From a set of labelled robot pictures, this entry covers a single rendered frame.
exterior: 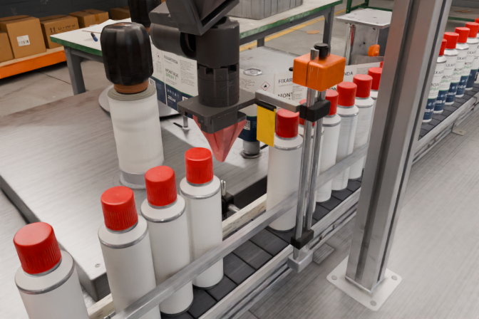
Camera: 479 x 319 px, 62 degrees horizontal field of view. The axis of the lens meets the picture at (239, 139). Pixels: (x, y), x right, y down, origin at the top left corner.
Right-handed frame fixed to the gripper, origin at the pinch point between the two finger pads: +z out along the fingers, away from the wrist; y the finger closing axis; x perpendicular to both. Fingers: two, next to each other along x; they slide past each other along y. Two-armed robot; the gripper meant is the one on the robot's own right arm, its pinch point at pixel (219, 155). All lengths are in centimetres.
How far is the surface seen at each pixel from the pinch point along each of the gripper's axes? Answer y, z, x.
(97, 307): 23.4, 10.5, 2.8
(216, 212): 8.7, 1.1, 8.5
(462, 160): -59, 18, 20
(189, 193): 11.2, -2.3, 6.6
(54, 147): 7.9, 13.7, -46.1
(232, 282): 7.0, 13.9, 9.5
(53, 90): -88, 100, -311
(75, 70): -51, 39, -167
